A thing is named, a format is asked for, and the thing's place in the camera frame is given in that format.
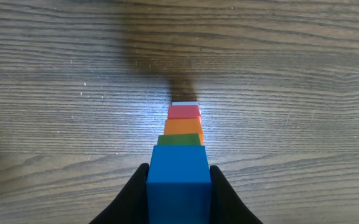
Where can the blue cube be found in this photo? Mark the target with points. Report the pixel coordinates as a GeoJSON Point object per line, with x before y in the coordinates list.
{"type": "Point", "coordinates": [179, 183]}

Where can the red cube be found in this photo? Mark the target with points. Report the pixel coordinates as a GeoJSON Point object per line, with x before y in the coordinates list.
{"type": "Point", "coordinates": [183, 112]}

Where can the white cube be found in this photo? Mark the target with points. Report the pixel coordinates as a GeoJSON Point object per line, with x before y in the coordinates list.
{"type": "Point", "coordinates": [184, 103]}

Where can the orange cube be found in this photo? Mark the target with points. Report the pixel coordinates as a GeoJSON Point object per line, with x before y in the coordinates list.
{"type": "Point", "coordinates": [183, 126]}

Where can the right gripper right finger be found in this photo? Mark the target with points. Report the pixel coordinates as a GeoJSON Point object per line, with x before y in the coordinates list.
{"type": "Point", "coordinates": [226, 208]}

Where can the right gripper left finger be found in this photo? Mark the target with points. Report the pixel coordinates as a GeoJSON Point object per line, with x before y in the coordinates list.
{"type": "Point", "coordinates": [129, 208]}

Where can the green cube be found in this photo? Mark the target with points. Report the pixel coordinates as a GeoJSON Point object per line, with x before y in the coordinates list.
{"type": "Point", "coordinates": [179, 140]}

